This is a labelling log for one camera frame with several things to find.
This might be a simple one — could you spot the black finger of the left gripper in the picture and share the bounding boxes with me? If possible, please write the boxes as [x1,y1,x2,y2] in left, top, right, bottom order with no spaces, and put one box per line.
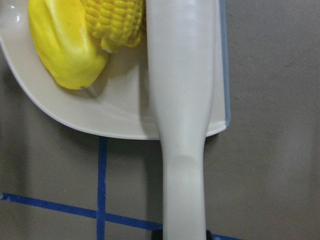
[151,229,163,240]

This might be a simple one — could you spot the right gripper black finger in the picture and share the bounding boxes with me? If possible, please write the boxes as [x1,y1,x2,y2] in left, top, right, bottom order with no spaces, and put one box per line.
[205,230,213,240]

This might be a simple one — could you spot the beige brush black bristles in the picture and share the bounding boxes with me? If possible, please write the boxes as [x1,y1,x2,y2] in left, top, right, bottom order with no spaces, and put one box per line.
[146,0,217,240]

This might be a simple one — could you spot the yellow corn cob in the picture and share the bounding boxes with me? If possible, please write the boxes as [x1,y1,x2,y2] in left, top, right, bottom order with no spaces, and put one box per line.
[82,0,146,54]

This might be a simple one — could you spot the yellow bell pepper toy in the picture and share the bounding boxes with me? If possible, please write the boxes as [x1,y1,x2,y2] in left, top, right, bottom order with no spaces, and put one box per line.
[28,0,109,90]

